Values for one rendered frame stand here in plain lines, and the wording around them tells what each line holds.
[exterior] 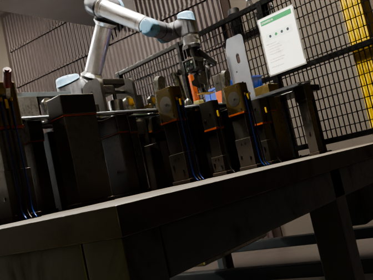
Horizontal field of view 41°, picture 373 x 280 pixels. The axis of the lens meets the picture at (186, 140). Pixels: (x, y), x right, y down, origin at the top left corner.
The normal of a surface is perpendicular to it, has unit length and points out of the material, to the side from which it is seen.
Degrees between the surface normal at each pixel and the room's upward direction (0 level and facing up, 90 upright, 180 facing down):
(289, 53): 90
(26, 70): 90
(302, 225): 90
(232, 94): 90
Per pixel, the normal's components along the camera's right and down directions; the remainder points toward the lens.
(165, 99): -0.69, 0.09
